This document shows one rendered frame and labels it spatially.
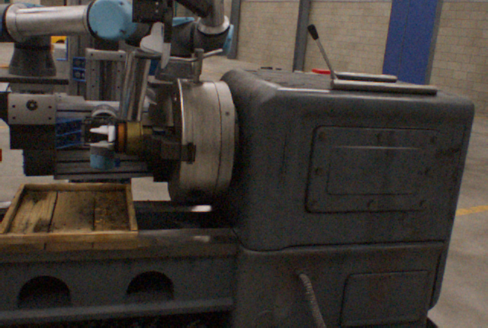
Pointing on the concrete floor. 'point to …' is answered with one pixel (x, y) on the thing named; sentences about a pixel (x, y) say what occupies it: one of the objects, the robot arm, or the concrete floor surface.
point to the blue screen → (415, 26)
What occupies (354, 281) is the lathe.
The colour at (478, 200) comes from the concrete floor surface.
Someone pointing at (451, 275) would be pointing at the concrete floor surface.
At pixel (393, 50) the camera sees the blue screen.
